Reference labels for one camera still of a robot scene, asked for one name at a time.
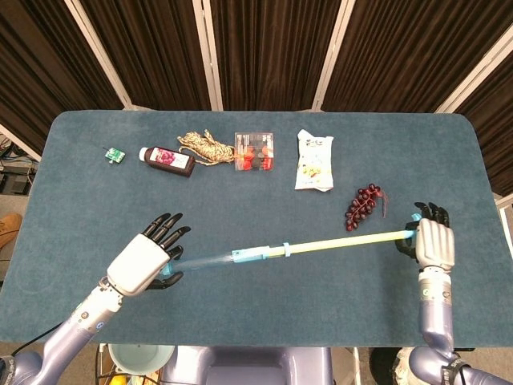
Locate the white partition frame post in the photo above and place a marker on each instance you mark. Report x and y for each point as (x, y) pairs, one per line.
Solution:
(100, 52)
(208, 52)
(332, 52)
(20, 142)
(477, 68)

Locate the small yellow object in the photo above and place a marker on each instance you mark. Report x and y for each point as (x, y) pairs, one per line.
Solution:
(118, 380)

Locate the purple robot torso base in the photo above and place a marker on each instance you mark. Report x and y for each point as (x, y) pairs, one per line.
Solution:
(248, 367)

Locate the dark red plastic grape bunch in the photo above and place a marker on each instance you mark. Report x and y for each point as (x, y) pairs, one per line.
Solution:
(362, 206)

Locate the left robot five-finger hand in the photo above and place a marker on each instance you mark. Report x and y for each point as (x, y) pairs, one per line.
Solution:
(136, 264)

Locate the black trash bin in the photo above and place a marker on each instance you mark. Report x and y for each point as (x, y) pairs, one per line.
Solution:
(380, 367)

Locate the dark brown labelled bottle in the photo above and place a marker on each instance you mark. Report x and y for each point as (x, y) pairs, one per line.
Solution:
(168, 159)

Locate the black electronics box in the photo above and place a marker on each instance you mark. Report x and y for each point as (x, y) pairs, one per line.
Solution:
(14, 184)

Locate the small green circuit board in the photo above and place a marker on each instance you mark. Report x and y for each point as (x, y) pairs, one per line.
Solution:
(114, 155)

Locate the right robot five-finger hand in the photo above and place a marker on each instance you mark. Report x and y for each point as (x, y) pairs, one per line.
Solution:
(437, 244)

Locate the clear box red black pieces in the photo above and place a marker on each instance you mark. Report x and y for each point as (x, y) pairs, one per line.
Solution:
(254, 151)

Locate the left purple robot arm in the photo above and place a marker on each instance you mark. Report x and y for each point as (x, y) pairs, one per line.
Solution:
(76, 329)

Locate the white snack bag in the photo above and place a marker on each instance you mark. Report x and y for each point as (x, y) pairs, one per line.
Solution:
(314, 160)

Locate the blue felt table mat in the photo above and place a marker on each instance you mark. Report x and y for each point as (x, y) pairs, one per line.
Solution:
(280, 305)

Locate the pale green plastic basin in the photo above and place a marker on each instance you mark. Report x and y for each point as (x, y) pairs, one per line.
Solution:
(140, 357)

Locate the white crumpled bin bag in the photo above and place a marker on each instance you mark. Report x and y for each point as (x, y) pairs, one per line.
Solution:
(401, 369)

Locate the dark brown pleated curtain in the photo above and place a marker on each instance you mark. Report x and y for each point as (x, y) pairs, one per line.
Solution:
(152, 52)
(401, 52)
(497, 132)
(268, 52)
(40, 72)

